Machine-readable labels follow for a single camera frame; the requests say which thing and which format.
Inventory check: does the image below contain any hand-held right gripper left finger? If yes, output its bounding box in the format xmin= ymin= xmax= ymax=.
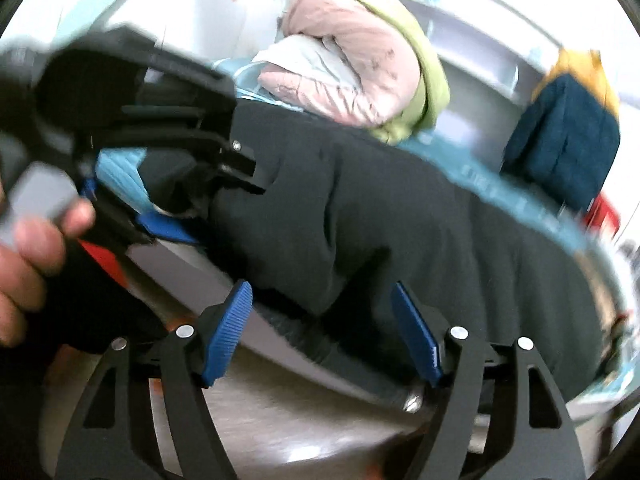
xmin=54 ymin=280 xmax=254 ymax=480

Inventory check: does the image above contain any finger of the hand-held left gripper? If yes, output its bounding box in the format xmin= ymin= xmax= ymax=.
xmin=94 ymin=101 xmax=269 ymax=195
xmin=79 ymin=176 xmax=202 ymax=250

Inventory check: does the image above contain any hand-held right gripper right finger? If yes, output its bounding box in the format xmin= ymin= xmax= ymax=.
xmin=392 ymin=282 xmax=586 ymax=480

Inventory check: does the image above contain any black hooded jacket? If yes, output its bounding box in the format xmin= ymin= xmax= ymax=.
xmin=135 ymin=102 xmax=607 ymax=411

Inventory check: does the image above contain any person's left hand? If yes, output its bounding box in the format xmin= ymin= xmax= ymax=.
xmin=0 ymin=199 xmax=97 ymax=349

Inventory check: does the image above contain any red-orange box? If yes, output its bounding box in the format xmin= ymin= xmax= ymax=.
xmin=79 ymin=239 xmax=127 ymax=287

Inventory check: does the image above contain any white pillow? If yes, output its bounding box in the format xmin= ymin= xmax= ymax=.
xmin=251 ymin=35 xmax=362 ymax=92

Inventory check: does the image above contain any white butterfly wardrobe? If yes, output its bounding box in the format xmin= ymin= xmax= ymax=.
xmin=165 ymin=0 xmax=302 ymax=62

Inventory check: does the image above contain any pink quilt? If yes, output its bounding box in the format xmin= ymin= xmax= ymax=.
xmin=257 ymin=0 xmax=427 ymax=129

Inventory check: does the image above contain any green quilt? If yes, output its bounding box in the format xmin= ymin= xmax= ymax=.
xmin=340 ymin=0 xmax=452 ymax=147

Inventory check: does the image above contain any red cartoon bag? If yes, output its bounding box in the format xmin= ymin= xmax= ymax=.
xmin=585 ymin=192 xmax=622 ymax=242

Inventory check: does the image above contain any yellow and navy puffer jacket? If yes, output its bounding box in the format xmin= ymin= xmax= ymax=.
xmin=501 ymin=49 xmax=622 ymax=214

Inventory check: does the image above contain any lilac bed shelf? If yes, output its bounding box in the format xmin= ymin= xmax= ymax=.
xmin=395 ymin=0 xmax=552 ymax=107

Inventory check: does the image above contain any light green bunk bed frame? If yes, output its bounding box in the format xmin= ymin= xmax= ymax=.
xmin=120 ymin=232 xmax=640 ymax=436

